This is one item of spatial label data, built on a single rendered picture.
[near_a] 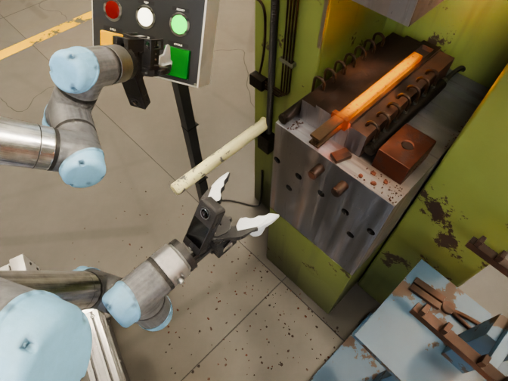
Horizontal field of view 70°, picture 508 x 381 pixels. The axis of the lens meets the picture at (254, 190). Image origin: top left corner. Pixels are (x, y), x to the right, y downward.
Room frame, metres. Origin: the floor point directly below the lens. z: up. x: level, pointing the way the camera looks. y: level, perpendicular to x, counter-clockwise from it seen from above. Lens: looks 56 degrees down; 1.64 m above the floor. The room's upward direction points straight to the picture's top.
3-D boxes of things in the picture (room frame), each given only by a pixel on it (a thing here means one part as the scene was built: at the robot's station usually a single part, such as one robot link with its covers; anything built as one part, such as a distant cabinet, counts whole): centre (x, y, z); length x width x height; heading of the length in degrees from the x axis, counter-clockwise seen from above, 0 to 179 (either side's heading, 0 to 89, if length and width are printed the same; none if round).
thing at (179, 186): (0.84, 0.11, 0.62); 0.44 x 0.05 x 0.05; 135
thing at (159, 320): (0.22, 0.23, 0.88); 0.11 x 0.08 x 0.11; 72
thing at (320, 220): (0.77, -0.39, 0.69); 0.56 x 0.38 x 0.45; 135
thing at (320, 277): (0.77, -0.39, 0.23); 0.56 x 0.38 x 0.47; 135
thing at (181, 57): (0.84, 0.21, 1.01); 0.07 x 0.05 x 0.07; 70
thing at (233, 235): (0.34, 0.04, 1.00); 0.09 x 0.05 x 0.02; 99
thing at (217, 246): (0.33, 0.10, 0.97); 0.12 x 0.08 x 0.09; 135
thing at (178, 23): (0.88, 0.19, 1.09); 0.05 x 0.03 x 0.04; 45
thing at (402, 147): (0.57, -0.36, 0.95); 0.12 x 0.09 x 0.07; 135
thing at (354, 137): (0.80, -0.34, 0.96); 0.42 x 0.20 x 0.09; 135
